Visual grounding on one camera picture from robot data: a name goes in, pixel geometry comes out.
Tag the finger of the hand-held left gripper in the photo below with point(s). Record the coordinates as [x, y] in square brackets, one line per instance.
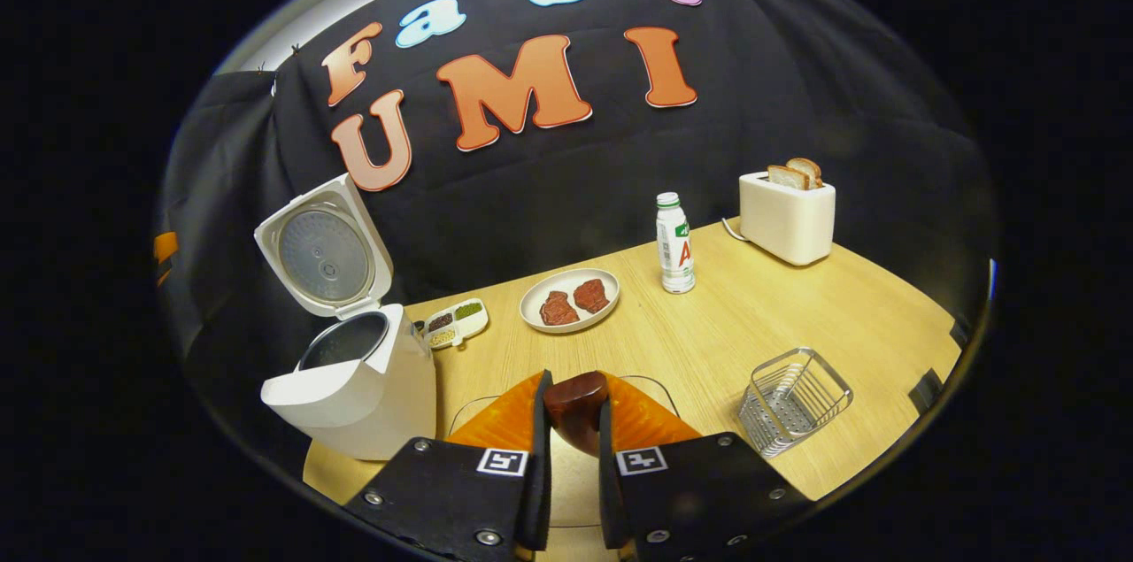
[165, 252]

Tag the white toaster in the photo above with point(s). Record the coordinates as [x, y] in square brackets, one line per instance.
[788, 226]

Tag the brown steak piece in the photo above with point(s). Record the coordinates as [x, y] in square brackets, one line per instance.
[591, 296]
[559, 310]

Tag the white rice cooker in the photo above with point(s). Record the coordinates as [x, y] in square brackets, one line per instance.
[363, 394]

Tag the brown wooden spoon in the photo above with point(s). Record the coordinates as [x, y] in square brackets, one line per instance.
[575, 407]

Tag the white oval plate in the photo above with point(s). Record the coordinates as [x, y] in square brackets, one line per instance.
[566, 279]

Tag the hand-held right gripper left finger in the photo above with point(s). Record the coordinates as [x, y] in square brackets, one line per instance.
[538, 473]

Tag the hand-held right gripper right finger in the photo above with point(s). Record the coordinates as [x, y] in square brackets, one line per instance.
[609, 482]

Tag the white divided bean dish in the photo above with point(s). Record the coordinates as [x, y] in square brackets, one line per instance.
[456, 323]

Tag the white drink bottle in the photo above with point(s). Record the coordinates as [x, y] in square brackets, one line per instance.
[675, 252]

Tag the black table clamp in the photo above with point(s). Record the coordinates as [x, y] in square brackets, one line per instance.
[959, 334]
[926, 391]

